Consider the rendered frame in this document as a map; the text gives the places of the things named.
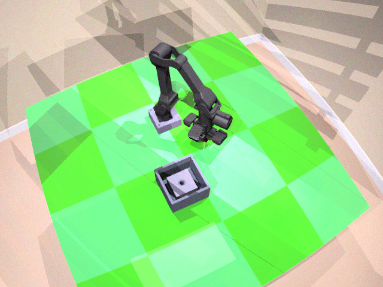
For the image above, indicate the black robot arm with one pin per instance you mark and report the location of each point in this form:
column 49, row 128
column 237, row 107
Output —
column 204, row 97

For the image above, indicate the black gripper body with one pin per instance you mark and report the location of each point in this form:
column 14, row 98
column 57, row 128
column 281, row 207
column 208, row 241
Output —
column 218, row 137

